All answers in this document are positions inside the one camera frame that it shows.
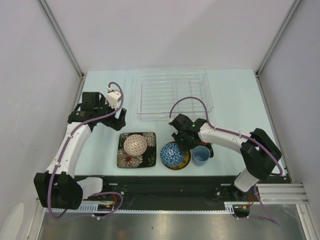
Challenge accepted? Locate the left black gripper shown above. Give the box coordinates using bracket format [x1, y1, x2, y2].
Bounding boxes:
[94, 97, 126, 131]

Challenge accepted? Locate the red white patterned bowl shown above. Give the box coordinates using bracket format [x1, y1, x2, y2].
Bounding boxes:
[123, 134, 148, 157]

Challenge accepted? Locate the blue white patterned bowl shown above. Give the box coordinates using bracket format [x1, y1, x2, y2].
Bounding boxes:
[160, 142, 186, 167]

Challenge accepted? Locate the white wire dish rack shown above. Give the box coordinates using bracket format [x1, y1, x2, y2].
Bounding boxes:
[135, 68, 214, 121]

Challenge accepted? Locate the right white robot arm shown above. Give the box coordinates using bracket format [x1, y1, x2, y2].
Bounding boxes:
[169, 113, 283, 201]

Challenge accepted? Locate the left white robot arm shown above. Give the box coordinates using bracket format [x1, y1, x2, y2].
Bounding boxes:
[33, 108, 127, 214]

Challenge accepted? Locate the red black mug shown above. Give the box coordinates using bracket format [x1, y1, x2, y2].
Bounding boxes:
[197, 141, 214, 158]

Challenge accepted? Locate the light blue cup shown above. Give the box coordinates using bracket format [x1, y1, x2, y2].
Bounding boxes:
[192, 145, 211, 167]

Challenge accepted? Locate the yellow round saucer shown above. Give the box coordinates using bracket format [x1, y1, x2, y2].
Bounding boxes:
[164, 151, 191, 170]

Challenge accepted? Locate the black floral square plate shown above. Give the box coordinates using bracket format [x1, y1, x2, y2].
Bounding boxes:
[116, 132, 157, 169]

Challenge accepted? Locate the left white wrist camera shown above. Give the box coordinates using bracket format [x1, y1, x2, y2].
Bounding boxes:
[105, 87, 122, 110]

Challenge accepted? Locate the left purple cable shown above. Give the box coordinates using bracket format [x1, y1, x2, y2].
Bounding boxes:
[47, 81, 125, 221]

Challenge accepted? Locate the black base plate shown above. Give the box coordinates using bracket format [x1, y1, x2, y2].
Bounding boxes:
[51, 173, 292, 211]

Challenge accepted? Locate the white slotted cable duct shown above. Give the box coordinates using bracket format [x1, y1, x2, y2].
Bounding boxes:
[46, 201, 251, 214]

